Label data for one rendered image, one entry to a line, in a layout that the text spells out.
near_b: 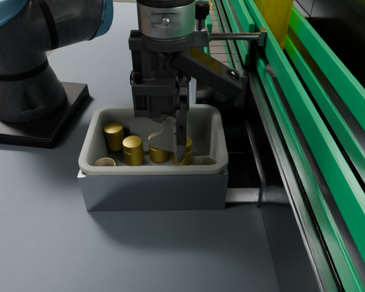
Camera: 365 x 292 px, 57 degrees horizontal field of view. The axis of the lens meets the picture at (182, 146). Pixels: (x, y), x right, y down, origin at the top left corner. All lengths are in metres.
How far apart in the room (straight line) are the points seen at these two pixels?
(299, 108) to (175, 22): 0.18
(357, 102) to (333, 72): 0.08
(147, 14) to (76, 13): 0.29
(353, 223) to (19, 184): 0.52
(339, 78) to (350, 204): 0.23
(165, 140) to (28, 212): 0.25
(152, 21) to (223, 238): 0.32
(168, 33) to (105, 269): 0.32
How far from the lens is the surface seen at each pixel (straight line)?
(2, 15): 0.67
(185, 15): 0.44
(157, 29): 0.44
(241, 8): 0.71
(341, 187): 0.34
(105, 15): 0.74
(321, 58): 0.57
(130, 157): 0.58
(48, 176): 0.65
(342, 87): 0.51
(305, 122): 0.41
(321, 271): 0.37
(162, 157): 0.59
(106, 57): 1.03
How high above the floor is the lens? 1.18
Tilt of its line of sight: 40 degrees down
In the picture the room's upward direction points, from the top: straight up
